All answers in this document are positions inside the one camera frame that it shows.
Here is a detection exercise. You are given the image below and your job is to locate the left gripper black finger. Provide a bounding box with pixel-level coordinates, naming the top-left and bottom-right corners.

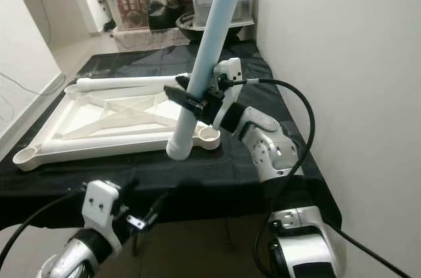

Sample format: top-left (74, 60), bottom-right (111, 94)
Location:
top-left (146, 193), bottom-right (167, 221)

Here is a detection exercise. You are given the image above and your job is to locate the white plastic children table top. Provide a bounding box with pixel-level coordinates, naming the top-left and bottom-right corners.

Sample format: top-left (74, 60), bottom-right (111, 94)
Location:
top-left (12, 71), bottom-right (221, 172)

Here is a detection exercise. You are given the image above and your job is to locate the black round basin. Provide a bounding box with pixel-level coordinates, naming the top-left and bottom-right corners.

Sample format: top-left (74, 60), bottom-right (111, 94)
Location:
top-left (176, 12), bottom-right (244, 45)

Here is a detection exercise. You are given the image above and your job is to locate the beige cloth covered bench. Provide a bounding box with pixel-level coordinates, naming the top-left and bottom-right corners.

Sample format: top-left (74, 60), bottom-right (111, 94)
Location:
top-left (112, 27), bottom-right (182, 49)

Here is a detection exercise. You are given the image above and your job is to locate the black plastic bag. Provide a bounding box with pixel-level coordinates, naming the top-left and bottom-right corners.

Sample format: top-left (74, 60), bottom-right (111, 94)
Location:
top-left (148, 0), bottom-right (195, 31)

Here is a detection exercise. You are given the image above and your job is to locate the black tablecloth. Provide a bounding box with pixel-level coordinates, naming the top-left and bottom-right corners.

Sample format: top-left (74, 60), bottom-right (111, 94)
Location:
top-left (0, 41), bottom-right (343, 249)

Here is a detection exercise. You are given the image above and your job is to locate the orange lidded storage box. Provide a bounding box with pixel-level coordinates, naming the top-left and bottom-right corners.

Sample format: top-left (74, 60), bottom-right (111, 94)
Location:
top-left (99, 0), bottom-right (162, 32)

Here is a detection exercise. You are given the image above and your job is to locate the clear plastic storage box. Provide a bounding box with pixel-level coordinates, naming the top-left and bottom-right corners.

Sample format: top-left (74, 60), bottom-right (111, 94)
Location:
top-left (191, 0), bottom-right (256, 29)

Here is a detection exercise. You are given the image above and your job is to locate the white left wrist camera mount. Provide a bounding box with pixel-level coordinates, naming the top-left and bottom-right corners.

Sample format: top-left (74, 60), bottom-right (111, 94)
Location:
top-left (82, 179), bottom-right (122, 236)

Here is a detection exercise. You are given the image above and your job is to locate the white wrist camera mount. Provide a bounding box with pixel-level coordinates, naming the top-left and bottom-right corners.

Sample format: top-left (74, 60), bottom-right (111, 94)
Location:
top-left (82, 179), bottom-right (122, 236)
top-left (214, 58), bottom-right (243, 124)

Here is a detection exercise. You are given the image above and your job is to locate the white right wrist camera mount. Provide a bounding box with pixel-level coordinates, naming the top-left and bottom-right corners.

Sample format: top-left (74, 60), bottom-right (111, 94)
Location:
top-left (214, 58), bottom-right (243, 124)

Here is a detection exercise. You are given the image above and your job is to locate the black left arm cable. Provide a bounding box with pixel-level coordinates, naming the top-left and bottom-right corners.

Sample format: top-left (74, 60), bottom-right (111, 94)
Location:
top-left (0, 193), bottom-right (86, 269)

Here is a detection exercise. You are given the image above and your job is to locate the thin black wall cable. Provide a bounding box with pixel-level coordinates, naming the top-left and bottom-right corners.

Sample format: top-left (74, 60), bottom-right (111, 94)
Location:
top-left (0, 71), bottom-right (63, 104)

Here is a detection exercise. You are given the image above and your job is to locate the black robot tether cable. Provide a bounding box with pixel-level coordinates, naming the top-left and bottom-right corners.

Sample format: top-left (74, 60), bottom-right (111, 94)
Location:
top-left (329, 224), bottom-right (412, 278)

